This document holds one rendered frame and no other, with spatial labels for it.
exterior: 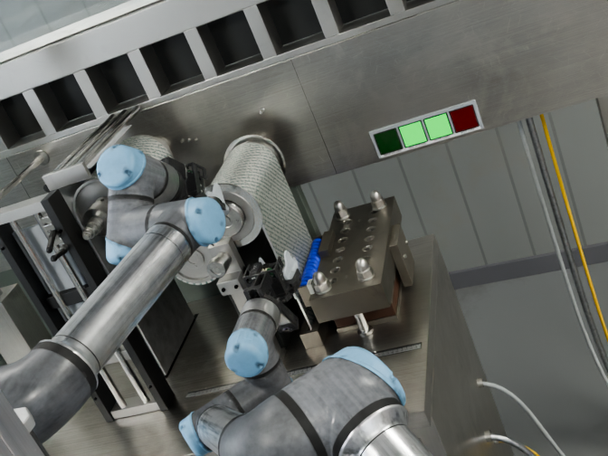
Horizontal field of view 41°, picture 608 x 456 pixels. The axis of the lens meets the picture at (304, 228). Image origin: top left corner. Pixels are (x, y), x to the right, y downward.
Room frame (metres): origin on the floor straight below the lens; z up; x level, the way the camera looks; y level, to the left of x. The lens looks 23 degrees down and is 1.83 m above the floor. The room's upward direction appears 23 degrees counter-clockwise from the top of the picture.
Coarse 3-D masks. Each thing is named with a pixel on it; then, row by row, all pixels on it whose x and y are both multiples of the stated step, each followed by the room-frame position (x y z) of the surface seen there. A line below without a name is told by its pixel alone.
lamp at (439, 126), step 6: (444, 114) 1.72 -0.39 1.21; (426, 120) 1.73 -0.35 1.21; (432, 120) 1.73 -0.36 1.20; (438, 120) 1.72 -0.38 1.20; (444, 120) 1.72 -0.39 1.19; (426, 126) 1.73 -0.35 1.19; (432, 126) 1.73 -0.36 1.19; (438, 126) 1.73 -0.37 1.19; (444, 126) 1.72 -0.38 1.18; (432, 132) 1.73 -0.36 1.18; (438, 132) 1.73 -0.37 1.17; (444, 132) 1.72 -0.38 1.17; (450, 132) 1.72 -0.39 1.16; (432, 138) 1.73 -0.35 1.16
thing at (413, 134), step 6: (408, 126) 1.75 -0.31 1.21; (414, 126) 1.74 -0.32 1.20; (420, 126) 1.74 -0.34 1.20; (402, 132) 1.75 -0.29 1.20; (408, 132) 1.75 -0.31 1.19; (414, 132) 1.75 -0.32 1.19; (420, 132) 1.74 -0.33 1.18; (408, 138) 1.75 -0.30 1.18; (414, 138) 1.75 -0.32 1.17; (420, 138) 1.74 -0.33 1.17; (408, 144) 1.75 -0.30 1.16; (414, 144) 1.75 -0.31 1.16
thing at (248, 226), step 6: (222, 192) 1.56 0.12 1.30; (228, 192) 1.55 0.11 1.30; (228, 198) 1.55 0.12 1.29; (234, 198) 1.55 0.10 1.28; (240, 198) 1.55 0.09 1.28; (240, 204) 1.55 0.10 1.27; (246, 204) 1.54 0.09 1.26; (246, 210) 1.55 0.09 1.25; (246, 216) 1.55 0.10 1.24; (252, 216) 1.54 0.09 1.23; (246, 222) 1.55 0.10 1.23; (252, 222) 1.55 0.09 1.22; (246, 228) 1.55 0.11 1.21; (240, 234) 1.56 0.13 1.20; (246, 234) 1.55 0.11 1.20; (234, 240) 1.56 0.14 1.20
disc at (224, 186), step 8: (224, 184) 1.56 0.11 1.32; (232, 184) 1.55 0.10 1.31; (232, 192) 1.55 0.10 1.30; (240, 192) 1.55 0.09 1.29; (248, 192) 1.54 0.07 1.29; (248, 200) 1.54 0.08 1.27; (256, 200) 1.54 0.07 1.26; (256, 208) 1.54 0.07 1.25; (256, 216) 1.54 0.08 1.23; (256, 224) 1.55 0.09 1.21; (256, 232) 1.55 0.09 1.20; (240, 240) 1.56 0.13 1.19; (248, 240) 1.56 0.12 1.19
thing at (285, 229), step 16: (288, 192) 1.75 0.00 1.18; (272, 208) 1.63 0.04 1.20; (288, 208) 1.71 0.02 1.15; (272, 224) 1.59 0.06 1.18; (288, 224) 1.67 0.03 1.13; (304, 224) 1.76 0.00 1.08; (272, 240) 1.56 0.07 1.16; (288, 240) 1.63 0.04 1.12; (304, 240) 1.72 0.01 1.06; (304, 256) 1.68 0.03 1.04
